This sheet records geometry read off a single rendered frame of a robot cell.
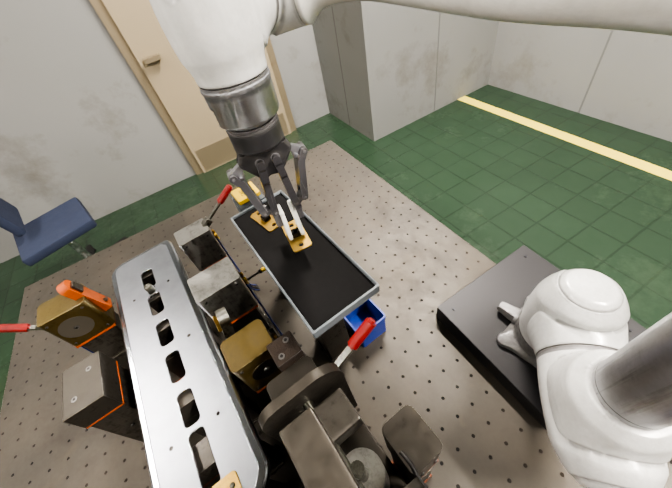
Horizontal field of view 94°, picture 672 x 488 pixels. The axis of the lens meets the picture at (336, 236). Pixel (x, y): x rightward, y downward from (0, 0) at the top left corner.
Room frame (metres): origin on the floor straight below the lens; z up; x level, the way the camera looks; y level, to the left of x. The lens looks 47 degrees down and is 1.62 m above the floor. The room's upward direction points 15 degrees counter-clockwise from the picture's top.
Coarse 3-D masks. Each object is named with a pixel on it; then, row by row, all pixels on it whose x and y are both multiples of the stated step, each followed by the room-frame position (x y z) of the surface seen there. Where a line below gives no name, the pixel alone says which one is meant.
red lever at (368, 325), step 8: (368, 320) 0.24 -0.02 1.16; (360, 328) 0.23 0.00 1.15; (368, 328) 0.23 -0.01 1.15; (352, 336) 0.23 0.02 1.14; (360, 336) 0.22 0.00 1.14; (352, 344) 0.22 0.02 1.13; (360, 344) 0.22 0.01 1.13; (344, 352) 0.22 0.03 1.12; (336, 360) 0.21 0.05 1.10; (344, 360) 0.21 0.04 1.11
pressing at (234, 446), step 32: (160, 256) 0.69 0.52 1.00; (128, 288) 0.59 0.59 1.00; (160, 288) 0.56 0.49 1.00; (128, 320) 0.48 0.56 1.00; (160, 320) 0.46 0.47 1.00; (192, 320) 0.44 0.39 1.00; (128, 352) 0.40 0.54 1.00; (160, 352) 0.37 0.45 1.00; (192, 352) 0.35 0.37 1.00; (160, 384) 0.30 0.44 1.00; (192, 384) 0.28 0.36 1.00; (224, 384) 0.26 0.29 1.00; (160, 416) 0.23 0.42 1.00; (224, 416) 0.20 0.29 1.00; (160, 448) 0.18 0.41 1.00; (224, 448) 0.15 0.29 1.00; (256, 448) 0.14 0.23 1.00; (160, 480) 0.13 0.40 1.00; (192, 480) 0.12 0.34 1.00; (256, 480) 0.09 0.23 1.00
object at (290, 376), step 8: (304, 360) 0.24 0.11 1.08; (312, 360) 0.23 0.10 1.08; (288, 368) 0.23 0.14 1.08; (296, 368) 0.23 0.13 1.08; (304, 368) 0.22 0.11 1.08; (312, 368) 0.22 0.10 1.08; (280, 376) 0.22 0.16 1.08; (288, 376) 0.22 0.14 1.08; (296, 376) 0.21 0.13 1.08; (272, 384) 0.21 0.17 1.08; (280, 384) 0.21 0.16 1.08; (288, 384) 0.20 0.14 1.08; (272, 392) 0.20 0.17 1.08; (280, 392) 0.19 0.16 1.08; (272, 400) 0.18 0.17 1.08
